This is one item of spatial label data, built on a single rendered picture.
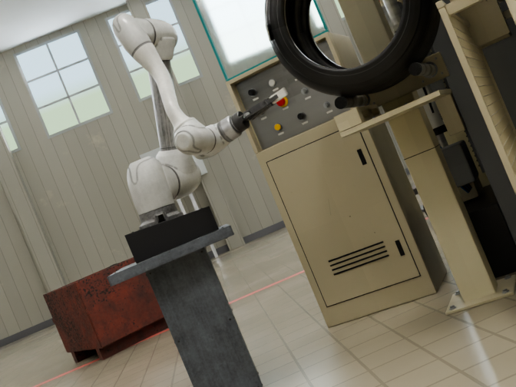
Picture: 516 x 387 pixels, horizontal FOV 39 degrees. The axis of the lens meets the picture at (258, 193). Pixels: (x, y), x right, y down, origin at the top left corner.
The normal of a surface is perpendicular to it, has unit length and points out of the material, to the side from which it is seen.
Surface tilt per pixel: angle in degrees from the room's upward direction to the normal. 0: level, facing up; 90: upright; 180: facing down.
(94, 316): 90
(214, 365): 90
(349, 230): 90
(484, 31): 90
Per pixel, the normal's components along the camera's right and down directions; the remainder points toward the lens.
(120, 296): 0.52, -0.22
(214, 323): 0.07, -0.04
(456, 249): -0.36, 0.15
